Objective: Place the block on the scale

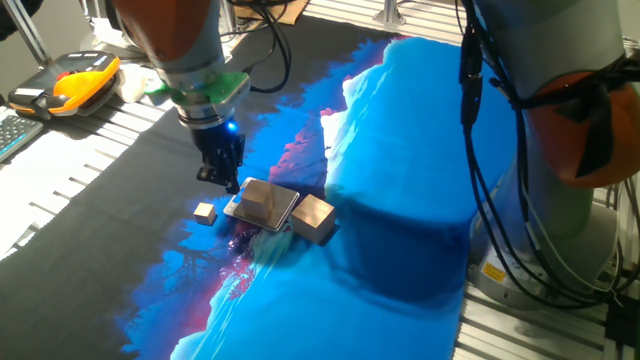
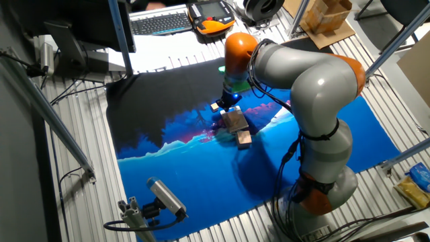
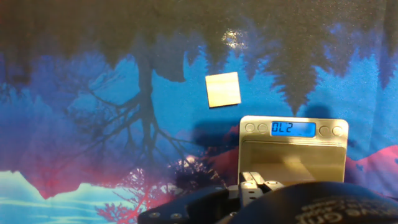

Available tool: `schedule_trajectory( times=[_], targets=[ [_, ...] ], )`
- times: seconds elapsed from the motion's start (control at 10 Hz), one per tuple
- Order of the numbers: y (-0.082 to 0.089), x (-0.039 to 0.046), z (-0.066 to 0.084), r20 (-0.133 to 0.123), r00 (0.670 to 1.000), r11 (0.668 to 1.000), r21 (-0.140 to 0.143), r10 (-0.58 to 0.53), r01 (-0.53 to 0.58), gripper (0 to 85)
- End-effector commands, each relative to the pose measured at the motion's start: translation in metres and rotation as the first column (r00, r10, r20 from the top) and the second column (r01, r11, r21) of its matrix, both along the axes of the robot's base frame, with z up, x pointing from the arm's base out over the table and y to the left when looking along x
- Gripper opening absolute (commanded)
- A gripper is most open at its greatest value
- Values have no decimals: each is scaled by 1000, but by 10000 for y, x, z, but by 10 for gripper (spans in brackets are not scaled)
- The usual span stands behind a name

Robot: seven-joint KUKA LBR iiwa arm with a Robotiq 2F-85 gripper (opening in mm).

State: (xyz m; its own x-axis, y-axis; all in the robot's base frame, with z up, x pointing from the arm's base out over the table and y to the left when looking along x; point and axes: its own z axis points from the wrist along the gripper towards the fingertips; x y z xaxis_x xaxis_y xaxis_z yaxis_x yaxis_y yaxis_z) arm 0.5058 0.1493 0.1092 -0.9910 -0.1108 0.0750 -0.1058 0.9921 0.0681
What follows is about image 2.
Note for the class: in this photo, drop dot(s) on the flat cardboard sheet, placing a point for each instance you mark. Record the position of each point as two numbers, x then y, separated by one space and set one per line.
327 38

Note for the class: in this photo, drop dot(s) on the large wooden block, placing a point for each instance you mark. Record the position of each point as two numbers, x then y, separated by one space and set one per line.
244 138

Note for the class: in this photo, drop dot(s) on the orange black teach pendant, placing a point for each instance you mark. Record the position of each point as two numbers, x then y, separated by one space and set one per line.
211 17

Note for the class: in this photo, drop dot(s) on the black filament spool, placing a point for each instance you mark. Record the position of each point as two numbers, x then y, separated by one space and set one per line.
263 9

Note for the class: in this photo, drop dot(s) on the person's hand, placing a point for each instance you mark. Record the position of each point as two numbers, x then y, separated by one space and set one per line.
155 5

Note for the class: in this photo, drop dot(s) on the silver cylinder device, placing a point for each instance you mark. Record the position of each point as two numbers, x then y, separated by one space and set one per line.
46 58

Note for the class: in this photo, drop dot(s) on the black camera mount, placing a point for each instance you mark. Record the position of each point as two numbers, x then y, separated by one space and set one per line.
152 211

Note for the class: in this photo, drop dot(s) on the long diagonal aluminium bar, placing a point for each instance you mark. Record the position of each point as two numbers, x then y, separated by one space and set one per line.
393 43
47 111

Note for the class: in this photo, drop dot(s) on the aluminium profile stub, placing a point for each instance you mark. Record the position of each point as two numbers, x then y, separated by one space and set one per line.
134 218

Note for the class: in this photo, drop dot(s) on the short aluminium bar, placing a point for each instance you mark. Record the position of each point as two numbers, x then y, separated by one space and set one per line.
406 154

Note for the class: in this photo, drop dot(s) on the black computer keyboard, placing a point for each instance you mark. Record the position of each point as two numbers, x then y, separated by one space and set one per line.
160 23

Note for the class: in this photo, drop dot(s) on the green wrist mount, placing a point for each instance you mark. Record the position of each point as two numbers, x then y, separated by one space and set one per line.
242 87

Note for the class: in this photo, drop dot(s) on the yellow snack bag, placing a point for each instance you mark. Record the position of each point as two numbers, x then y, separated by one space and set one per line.
411 193

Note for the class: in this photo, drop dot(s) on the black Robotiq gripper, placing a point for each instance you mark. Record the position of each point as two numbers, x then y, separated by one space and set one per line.
230 99

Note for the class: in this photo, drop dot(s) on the brown cardboard panel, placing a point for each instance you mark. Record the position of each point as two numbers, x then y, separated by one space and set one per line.
416 74

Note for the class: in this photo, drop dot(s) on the silver camera with blue end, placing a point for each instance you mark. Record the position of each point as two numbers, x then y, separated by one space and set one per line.
166 195

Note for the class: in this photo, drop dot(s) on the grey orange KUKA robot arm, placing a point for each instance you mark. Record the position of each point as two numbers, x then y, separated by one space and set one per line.
319 87

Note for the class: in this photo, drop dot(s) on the silver digital scale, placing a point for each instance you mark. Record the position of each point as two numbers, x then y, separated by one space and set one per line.
245 125

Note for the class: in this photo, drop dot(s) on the black chair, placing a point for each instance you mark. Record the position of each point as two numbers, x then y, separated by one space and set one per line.
403 10

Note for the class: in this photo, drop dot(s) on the open cardboard box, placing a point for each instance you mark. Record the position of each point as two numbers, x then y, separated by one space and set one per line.
327 15

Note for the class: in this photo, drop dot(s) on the black computer monitor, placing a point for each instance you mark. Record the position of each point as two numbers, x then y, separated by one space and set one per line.
74 17

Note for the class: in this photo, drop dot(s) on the blue snack bag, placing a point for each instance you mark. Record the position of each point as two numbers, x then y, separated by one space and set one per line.
420 174

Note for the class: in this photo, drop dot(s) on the aluminium post with foot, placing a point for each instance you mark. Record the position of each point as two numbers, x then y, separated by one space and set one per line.
298 18

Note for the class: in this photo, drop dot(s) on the blue black printed cloth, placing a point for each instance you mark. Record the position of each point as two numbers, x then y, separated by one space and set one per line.
201 174

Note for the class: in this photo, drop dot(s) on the grey monitor stand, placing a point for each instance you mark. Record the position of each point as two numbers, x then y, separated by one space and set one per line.
72 53

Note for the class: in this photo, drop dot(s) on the small wooden block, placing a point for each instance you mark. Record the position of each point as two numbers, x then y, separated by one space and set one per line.
214 107

